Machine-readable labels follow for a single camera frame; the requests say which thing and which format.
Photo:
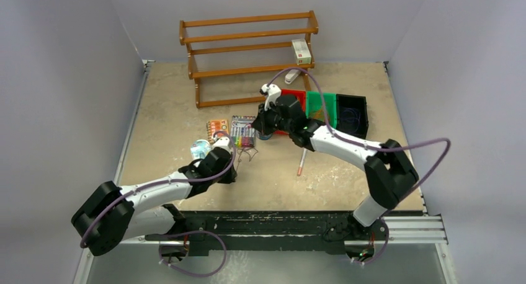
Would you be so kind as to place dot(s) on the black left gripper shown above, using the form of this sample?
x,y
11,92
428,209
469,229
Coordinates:
x,y
229,178

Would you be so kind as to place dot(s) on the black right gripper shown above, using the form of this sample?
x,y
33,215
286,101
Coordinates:
x,y
261,124

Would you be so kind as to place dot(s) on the red plastic bin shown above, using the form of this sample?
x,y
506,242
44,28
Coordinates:
x,y
298,95

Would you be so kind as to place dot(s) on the green plastic bin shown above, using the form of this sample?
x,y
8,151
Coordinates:
x,y
314,106

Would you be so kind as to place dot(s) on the black plastic bin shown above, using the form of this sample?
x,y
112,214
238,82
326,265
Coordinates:
x,y
352,115

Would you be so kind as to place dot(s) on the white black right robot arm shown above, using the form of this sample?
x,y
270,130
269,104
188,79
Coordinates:
x,y
389,173

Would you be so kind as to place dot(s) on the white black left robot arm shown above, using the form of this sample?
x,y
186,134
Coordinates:
x,y
112,214

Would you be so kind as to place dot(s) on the blue white tape package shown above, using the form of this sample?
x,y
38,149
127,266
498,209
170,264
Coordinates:
x,y
200,149

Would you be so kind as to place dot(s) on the round blue white tub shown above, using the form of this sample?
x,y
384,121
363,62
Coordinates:
x,y
264,137

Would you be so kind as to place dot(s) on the pack of coloured markers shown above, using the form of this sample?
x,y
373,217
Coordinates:
x,y
242,133

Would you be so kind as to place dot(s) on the orange spiral notebook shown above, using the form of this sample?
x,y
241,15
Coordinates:
x,y
214,126

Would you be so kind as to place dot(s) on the white stapler under rack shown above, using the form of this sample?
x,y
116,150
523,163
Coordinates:
x,y
291,76

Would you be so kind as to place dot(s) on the white orange-capped marker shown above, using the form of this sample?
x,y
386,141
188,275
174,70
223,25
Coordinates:
x,y
302,162

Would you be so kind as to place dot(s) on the white red small box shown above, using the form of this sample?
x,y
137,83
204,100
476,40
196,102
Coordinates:
x,y
301,51

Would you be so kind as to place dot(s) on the wooden three-tier rack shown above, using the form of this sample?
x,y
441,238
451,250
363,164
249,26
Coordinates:
x,y
234,46

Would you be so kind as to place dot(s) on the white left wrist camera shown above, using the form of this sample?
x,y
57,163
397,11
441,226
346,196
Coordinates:
x,y
221,140

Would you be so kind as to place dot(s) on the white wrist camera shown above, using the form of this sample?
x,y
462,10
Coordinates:
x,y
271,92
221,140

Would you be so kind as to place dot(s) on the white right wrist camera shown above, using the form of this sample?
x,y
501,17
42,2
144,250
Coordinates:
x,y
271,92

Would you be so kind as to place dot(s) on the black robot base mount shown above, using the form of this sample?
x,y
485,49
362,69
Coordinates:
x,y
331,232

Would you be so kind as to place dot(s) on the aluminium rail frame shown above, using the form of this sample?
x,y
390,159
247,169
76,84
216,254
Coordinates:
x,y
402,229

